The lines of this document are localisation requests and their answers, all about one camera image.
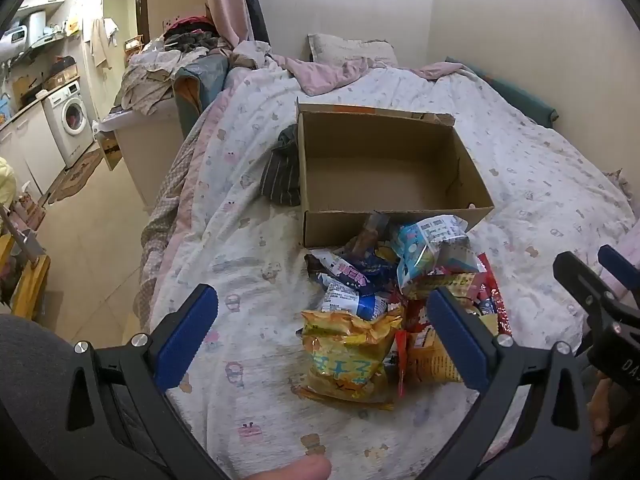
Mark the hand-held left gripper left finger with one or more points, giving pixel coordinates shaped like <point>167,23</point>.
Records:
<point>187,340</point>

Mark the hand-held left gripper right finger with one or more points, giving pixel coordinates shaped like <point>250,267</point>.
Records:
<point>457,340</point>

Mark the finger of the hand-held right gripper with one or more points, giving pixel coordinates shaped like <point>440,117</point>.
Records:
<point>617,265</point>
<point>575,272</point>

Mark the light blue snack bag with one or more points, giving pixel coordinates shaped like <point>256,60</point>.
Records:
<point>425,247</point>

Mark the pile of snack packets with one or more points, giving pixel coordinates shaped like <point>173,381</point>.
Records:
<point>350,350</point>

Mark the cardboard box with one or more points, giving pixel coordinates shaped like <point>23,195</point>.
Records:
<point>375,165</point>

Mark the person's right hand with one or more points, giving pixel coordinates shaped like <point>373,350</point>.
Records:
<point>607,410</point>

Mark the person's grey trouser leg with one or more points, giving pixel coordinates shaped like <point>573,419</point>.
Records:
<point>40,375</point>

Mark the yellow wooden stool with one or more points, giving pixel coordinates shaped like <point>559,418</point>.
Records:
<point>30,290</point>

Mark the teal headboard cushion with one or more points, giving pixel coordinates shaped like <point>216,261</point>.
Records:
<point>520,94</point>

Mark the white side table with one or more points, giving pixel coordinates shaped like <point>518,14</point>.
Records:
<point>145,155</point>

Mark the dark plaid cloth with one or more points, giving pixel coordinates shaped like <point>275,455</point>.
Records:
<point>282,175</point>

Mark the brown patterned rug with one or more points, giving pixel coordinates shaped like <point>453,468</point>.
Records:
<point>75,177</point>

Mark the pale yellow cloth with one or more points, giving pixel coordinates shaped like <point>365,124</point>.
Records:
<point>5,180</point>

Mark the white washing machine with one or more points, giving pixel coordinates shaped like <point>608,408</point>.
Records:
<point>70,120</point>

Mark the white kitchen cabinet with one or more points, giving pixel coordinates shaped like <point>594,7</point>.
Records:
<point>25,145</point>

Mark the heap of clothes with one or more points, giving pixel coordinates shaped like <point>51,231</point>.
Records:
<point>160,70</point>

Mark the pink blanket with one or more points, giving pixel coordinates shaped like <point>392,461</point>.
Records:
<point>325,75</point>

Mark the beige pillow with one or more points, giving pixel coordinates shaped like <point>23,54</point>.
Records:
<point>350,49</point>

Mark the hanging beige towel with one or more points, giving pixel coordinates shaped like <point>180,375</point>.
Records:
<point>101,40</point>

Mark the dark brown door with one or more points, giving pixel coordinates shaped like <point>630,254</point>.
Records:
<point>142,7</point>

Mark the pink curtain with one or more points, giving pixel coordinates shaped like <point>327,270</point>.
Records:
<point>225,0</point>

